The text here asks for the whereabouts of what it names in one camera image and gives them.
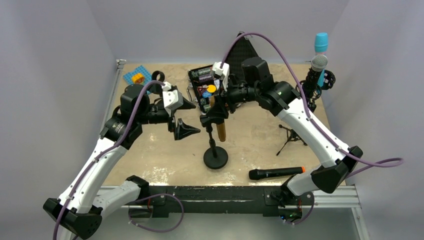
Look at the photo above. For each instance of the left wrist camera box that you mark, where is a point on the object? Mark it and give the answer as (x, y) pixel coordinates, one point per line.
(172, 100)

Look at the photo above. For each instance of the yellow orange toy brick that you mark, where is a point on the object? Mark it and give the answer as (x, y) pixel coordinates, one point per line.
(138, 78)

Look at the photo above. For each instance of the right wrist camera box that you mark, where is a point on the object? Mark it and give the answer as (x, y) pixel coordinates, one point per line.
(221, 71)

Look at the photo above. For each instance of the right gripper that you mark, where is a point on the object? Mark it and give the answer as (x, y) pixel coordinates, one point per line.
(217, 104)

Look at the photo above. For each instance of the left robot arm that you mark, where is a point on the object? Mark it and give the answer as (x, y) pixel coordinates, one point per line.
(79, 211)

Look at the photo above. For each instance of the silver-head black microphone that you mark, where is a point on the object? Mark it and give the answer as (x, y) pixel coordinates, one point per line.
(318, 64)

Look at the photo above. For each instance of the gold microphone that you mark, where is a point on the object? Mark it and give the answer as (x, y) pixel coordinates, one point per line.
(221, 128)

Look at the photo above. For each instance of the blue microphone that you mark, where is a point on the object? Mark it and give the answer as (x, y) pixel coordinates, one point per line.
(321, 43)

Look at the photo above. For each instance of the black microphone orange end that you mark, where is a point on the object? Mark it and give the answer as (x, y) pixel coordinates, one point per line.
(259, 174)

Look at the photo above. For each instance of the shock-mount round-base stand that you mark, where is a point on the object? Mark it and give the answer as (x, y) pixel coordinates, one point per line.
(312, 92)

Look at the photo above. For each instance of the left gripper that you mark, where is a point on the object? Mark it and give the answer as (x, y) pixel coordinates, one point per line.
(182, 130)

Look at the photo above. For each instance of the black poker chip case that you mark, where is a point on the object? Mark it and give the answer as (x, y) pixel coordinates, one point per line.
(200, 79)

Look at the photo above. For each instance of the black round-base mic stand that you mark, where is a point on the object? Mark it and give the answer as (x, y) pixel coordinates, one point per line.
(158, 76)

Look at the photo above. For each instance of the blue building baseplate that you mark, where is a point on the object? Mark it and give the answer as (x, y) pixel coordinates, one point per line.
(140, 69)

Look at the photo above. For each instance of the black tripod mic stand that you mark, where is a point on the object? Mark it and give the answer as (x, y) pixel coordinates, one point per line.
(291, 135)

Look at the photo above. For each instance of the yellow dealer chip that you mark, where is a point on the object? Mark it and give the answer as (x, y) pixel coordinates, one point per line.
(211, 89)

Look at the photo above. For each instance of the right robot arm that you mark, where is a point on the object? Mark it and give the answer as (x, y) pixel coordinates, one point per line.
(283, 101)

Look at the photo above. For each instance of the red triangular token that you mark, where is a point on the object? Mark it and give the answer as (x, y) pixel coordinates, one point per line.
(201, 89)

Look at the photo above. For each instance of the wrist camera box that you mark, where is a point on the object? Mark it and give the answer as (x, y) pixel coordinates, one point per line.
(221, 71)
(172, 100)

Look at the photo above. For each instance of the black front mounting rail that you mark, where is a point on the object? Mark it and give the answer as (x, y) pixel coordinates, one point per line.
(263, 200)

